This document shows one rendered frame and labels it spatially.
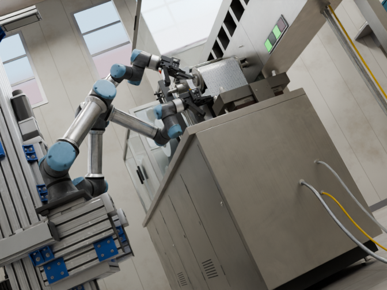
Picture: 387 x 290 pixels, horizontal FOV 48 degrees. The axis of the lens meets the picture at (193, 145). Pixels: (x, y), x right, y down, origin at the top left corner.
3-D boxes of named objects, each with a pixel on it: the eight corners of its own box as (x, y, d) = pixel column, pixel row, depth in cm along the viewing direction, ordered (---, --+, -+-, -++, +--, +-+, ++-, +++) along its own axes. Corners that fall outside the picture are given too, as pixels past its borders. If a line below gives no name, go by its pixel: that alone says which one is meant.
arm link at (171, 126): (177, 140, 234) (169, 122, 236) (185, 130, 225) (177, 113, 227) (164, 143, 229) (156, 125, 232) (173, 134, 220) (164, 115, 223)
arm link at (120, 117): (79, 115, 227) (163, 152, 240) (84, 105, 218) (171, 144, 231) (87, 99, 233) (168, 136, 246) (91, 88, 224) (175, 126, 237)
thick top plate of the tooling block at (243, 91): (216, 117, 230) (211, 107, 231) (279, 95, 242) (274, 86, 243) (224, 103, 215) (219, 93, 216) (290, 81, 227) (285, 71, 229)
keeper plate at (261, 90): (257, 104, 218) (248, 86, 221) (274, 98, 222) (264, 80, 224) (259, 102, 216) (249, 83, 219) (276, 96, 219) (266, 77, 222)
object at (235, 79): (217, 109, 236) (203, 80, 241) (254, 96, 243) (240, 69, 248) (217, 109, 236) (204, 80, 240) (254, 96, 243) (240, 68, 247)
